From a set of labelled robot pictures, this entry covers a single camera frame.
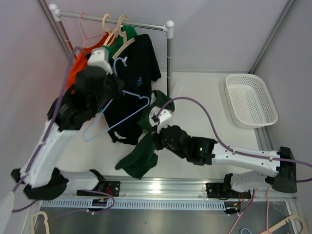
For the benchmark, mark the green and white t shirt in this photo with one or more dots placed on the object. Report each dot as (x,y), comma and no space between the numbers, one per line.
(143,158)

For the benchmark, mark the pink wire hanger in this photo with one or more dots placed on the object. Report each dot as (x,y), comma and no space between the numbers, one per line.
(85,31)

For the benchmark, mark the orange tank top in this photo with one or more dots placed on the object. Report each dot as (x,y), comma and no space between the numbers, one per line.
(81,61)

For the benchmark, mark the white perforated plastic basket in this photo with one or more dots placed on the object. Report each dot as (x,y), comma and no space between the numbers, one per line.
(249,101)

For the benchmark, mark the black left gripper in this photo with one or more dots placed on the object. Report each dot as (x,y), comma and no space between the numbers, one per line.
(117,84)

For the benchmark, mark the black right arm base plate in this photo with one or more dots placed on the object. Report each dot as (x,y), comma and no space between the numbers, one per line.
(221,192)

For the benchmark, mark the aluminium mounting rail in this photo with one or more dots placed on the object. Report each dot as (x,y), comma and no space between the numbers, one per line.
(162,188)

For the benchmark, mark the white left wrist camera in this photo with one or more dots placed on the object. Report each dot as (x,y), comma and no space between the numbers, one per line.
(100,58)

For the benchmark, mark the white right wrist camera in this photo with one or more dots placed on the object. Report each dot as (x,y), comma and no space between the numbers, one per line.
(159,119)

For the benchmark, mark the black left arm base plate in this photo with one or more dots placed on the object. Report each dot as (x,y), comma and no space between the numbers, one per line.
(109,187)

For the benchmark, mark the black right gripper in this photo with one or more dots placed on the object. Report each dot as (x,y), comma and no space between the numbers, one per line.
(157,138)

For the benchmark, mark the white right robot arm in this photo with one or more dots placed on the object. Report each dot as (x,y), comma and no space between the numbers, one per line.
(274,168)

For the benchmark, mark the black t shirt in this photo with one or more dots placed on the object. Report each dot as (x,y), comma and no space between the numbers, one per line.
(137,66)

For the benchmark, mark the pink hanger on floor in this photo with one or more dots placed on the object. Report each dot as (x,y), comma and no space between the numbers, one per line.
(239,215)

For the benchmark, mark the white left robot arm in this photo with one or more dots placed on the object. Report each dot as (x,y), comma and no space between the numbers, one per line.
(93,90)

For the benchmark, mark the white slotted cable duct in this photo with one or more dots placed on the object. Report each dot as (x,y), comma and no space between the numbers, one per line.
(140,204)

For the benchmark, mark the bright green t shirt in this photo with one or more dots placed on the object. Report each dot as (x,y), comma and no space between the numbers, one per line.
(130,33)

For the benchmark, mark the white metal clothes rack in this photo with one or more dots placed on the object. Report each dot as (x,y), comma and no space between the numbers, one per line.
(168,28)

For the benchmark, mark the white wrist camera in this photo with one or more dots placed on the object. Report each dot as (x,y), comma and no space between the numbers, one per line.
(159,119)
(100,58)

